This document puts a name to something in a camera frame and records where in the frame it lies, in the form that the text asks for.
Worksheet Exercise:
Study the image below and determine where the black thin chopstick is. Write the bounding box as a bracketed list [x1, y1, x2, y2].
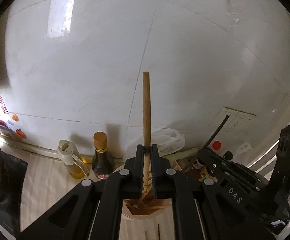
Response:
[202, 115, 230, 148]

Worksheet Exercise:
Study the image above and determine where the light wooden chopstick thick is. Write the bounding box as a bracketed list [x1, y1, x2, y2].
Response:
[143, 72, 151, 192]

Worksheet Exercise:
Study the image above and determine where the dark sauce bottle brown cap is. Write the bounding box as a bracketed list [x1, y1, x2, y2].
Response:
[92, 132, 114, 180]

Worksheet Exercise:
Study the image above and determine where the white utensil holder wooden insert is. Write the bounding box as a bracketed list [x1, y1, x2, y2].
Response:
[112, 164, 178, 240]

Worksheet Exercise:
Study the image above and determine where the white plastic bag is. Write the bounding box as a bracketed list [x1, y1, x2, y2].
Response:
[123, 128, 186, 159]

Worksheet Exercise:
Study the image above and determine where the white oil dispenser bottle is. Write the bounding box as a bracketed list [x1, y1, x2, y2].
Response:
[57, 140, 89, 179]

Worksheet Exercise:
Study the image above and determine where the small clear plastic bag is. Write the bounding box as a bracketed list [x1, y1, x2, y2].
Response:
[234, 142, 252, 158]

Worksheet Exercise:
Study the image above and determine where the black capped seasoning bottle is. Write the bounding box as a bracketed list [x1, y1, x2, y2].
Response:
[222, 151, 234, 160]

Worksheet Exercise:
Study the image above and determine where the red capped seasoning bottle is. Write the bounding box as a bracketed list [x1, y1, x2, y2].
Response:
[212, 140, 222, 151]

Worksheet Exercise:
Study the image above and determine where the black stove top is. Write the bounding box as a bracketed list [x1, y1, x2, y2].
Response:
[0, 152, 28, 237]

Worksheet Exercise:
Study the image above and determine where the white wall socket panel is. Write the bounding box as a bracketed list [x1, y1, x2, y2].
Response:
[210, 107, 257, 129]

